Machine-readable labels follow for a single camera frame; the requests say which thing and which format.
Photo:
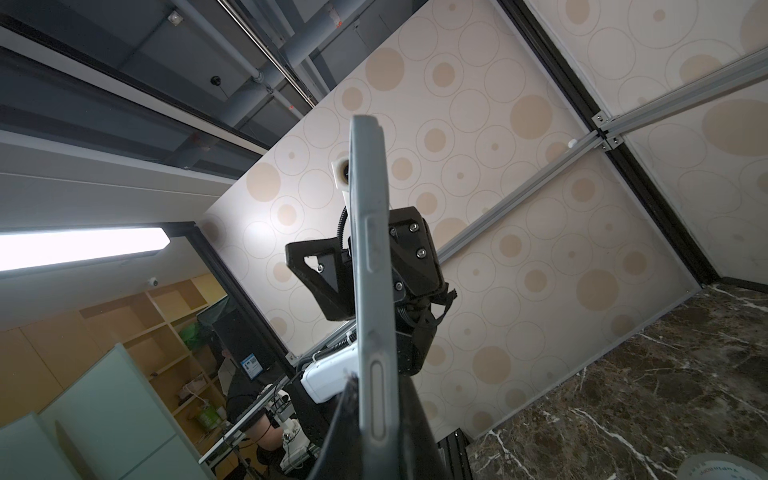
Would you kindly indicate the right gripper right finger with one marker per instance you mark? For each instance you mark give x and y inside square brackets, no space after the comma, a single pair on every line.
[418,453]

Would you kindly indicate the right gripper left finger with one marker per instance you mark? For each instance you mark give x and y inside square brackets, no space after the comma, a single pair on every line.
[341,454]

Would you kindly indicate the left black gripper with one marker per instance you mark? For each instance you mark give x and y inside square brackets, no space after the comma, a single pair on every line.
[422,296]

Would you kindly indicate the phone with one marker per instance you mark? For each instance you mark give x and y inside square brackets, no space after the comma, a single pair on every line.
[379,418]

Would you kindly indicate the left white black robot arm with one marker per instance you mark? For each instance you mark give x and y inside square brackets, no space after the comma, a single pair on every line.
[325,376]

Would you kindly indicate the wooden shelf unit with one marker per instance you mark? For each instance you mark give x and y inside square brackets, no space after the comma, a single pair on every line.
[159,328]

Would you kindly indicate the clear tape roll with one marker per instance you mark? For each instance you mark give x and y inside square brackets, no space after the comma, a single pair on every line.
[717,466]

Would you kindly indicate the ceiling fluorescent light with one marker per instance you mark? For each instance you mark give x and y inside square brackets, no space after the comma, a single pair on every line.
[28,250]

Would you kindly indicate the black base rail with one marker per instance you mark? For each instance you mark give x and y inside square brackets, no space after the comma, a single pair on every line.
[453,451]

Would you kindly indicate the diagonal aluminium rail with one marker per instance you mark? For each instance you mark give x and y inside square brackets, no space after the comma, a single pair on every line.
[577,149]

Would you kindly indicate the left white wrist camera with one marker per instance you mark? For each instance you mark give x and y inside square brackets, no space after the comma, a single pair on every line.
[340,170]

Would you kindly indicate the horizontal aluminium rail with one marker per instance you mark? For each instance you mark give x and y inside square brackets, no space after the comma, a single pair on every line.
[735,76]

